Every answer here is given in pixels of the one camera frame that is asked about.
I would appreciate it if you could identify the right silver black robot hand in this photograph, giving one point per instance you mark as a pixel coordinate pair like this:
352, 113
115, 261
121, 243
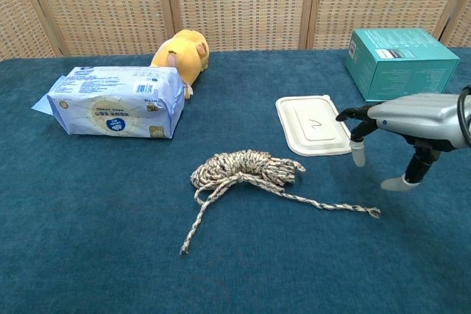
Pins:
416, 115

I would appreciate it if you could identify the teal cardboard box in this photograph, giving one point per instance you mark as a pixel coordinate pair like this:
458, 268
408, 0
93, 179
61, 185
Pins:
401, 64

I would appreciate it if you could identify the white lidded food container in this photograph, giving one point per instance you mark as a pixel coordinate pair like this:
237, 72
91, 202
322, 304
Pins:
312, 126

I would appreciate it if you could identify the woven wooden folding screen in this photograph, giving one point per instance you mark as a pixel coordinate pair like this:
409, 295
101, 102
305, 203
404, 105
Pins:
235, 1

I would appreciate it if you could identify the yellow plush chick toy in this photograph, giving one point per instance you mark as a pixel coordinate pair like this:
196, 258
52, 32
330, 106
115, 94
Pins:
187, 53

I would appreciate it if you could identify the light blue wet wipes pack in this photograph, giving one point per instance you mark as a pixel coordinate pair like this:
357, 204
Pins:
114, 104

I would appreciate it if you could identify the dark blue table cloth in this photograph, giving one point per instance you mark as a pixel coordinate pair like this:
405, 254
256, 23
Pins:
110, 218

